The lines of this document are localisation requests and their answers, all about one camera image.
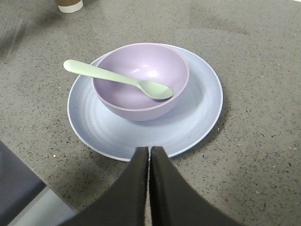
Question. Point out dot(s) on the brown paper cup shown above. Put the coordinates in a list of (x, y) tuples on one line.
[(69, 6)]

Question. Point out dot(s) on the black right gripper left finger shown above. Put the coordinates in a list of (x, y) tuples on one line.
[(123, 204)]

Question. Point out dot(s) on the mint green plastic spoon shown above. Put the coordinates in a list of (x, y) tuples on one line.
[(152, 89)]

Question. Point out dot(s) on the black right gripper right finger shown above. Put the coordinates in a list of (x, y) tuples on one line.
[(174, 202)]

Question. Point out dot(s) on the light blue plastic plate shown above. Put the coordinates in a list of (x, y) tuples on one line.
[(177, 131)]

